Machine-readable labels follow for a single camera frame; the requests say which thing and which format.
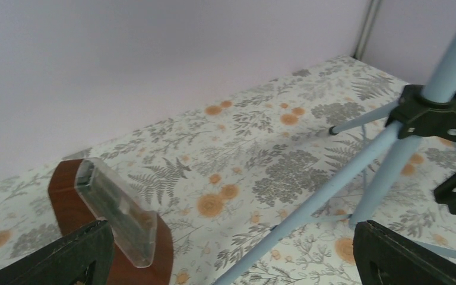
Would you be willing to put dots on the aluminium rail frame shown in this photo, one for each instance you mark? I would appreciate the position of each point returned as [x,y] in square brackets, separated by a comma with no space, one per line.
[366,28]

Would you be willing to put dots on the floral patterned table mat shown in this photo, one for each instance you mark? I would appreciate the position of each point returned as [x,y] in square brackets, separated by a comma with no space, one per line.
[222,175]

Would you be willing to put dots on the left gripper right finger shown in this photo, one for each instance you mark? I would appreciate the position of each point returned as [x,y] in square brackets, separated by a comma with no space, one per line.
[383,256]

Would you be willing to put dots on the light blue music stand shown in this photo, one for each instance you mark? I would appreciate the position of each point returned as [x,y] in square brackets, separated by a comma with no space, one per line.
[421,111]

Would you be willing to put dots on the clear plastic metronome cover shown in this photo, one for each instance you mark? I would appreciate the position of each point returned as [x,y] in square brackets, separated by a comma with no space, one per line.
[108,197]

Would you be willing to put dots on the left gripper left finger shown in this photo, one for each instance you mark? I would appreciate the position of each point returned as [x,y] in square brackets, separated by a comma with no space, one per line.
[82,257]

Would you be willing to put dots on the brown wooden metronome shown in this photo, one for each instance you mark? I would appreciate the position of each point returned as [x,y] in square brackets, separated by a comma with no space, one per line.
[71,214]

